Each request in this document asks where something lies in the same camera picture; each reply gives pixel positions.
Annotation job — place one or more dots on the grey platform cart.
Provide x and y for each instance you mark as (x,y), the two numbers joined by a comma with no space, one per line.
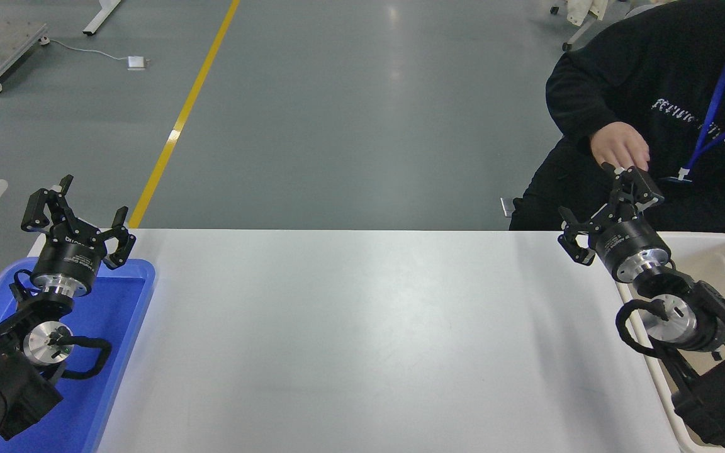
(10,44)

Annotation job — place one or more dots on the white power adapter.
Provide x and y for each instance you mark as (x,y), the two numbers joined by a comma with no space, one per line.
(137,61)

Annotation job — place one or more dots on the person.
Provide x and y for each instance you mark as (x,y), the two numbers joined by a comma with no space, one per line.
(652,94)

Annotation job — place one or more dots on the large pale plastic bin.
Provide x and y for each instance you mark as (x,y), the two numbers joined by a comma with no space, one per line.
(715,258)

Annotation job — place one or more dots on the blue plastic tray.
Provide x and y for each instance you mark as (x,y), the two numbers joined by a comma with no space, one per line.
(117,327)

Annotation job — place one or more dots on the silver floor plate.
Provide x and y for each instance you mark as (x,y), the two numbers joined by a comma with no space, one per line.
(506,206)

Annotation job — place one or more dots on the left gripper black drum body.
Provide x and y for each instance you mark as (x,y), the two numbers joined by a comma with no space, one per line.
(73,255)

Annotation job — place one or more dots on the person's right hand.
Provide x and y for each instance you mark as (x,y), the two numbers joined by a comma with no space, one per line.
(617,145)

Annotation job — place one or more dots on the white-framed rolling chair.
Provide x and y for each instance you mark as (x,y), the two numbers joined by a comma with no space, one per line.
(567,46)

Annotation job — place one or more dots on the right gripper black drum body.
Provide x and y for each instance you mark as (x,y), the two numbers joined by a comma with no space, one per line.
(630,245)

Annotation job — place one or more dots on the white desk foot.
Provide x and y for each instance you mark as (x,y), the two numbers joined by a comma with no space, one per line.
(101,19)

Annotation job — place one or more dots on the cream padded coat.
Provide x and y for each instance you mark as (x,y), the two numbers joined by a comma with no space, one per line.
(583,9)

